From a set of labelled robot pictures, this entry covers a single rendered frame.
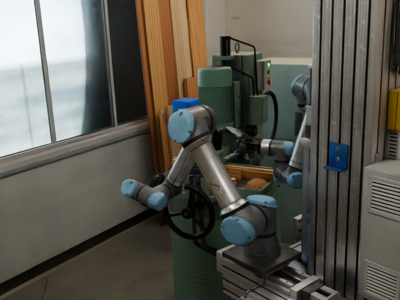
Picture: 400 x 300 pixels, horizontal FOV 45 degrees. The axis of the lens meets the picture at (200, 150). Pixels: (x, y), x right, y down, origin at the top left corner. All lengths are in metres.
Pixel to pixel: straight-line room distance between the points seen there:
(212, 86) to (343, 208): 0.98
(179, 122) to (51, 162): 1.90
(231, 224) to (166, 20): 2.74
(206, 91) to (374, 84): 1.04
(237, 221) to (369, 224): 0.44
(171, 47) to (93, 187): 1.36
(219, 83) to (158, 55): 1.66
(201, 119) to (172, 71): 2.49
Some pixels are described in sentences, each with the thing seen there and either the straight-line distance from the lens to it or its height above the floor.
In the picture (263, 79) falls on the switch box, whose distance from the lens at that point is 2.69.
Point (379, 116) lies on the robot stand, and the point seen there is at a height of 1.38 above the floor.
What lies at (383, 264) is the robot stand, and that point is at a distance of 1.73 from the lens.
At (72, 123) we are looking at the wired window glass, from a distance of 3.71.
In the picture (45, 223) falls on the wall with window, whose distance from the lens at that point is 3.60.
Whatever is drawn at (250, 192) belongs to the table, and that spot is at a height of 0.89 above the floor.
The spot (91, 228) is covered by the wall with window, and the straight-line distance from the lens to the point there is 3.91.
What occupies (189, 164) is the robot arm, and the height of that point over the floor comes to 1.14.
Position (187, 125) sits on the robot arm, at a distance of 1.71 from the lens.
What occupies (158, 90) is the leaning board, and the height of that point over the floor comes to 1.16.
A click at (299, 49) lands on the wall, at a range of 4.76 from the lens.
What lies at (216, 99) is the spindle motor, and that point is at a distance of 2.44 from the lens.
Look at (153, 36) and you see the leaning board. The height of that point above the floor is 1.59.
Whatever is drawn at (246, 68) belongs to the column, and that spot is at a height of 1.45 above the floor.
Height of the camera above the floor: 1.71
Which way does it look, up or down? 15 degrees down
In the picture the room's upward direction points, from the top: 2 degrees counter-clockwise
